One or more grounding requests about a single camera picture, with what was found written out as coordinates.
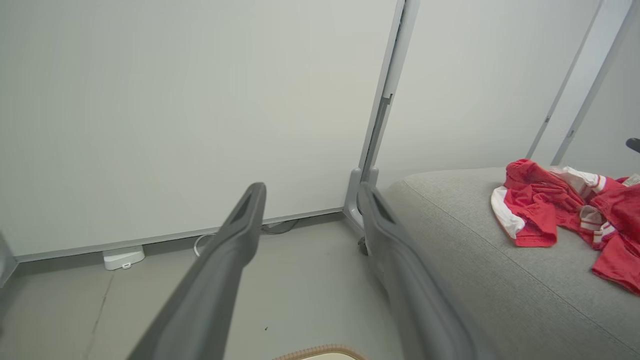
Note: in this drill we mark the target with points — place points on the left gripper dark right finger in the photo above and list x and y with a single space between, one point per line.
410 290

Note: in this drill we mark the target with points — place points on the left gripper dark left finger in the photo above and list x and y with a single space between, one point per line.
215 280

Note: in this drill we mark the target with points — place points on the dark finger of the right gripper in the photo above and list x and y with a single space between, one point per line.
634 144

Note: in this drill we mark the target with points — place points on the red garment with white stripes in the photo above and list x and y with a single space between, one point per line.
540 205

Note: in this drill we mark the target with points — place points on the pink plastic laundry basket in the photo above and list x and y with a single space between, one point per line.
322 351

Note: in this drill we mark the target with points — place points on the grey fabric sofa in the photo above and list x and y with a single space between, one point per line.
500 290

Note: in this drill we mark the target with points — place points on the white floor power box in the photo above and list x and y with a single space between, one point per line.
123 257

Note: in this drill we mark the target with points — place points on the grey partition frame post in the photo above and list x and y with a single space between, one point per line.
387 85
580 80

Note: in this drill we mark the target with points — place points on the grey metal frame foot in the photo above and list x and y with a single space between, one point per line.
6 260

